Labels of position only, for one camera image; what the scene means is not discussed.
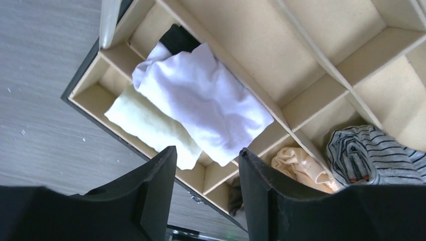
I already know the white black-trimmed underwear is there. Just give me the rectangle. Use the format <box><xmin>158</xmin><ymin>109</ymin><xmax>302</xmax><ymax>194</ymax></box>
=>
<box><xmin>132</xmin><ymin>24</ymin><xmax>274</xmax><ymax>166</ymax></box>

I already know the beige rolled underwear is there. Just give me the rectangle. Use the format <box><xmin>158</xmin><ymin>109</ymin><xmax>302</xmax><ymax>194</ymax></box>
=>
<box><xmin>271</xmin><ymin>147</ymin><xmax>341</xmax><ymax>193</ymax></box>

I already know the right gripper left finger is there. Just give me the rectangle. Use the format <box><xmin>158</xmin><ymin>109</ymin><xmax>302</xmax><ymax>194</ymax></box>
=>
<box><xmin>1</xmin><ymin>146</ymin><xmax>177</xmax><ymax>240</ymax></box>

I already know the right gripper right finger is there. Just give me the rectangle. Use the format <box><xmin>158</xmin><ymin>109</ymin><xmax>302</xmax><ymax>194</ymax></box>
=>
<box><xmin>239</xmin><ymin>148</ymin><xmax>425</xmax><ymax>240</ymax></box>

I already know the cream rolled underwear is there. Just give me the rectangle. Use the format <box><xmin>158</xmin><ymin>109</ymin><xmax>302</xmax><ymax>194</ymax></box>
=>
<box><xmin>104</xmin><ymin>85</ymin><xmax>202</xmax><ymax>170</ymax></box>

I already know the dark rolled underwear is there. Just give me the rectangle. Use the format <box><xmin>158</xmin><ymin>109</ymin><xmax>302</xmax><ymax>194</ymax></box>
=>
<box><xmin>228</xmin><ymin>176</ymin><xmax>243</xmax><ymax>217</ymax></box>

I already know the black compartment storage box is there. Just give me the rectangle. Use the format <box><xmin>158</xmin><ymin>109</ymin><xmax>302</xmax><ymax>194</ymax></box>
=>
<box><xmin>62</xmin><ymin>1</ymin><xmax>425</xmax><ymax>218</ymax></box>

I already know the grey striped rolled underwear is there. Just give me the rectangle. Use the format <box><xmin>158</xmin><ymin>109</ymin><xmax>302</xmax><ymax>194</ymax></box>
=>
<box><xmin>326</xmin><ymin>125</ymin><xmax>425</xmax><ymax>187</ymax></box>

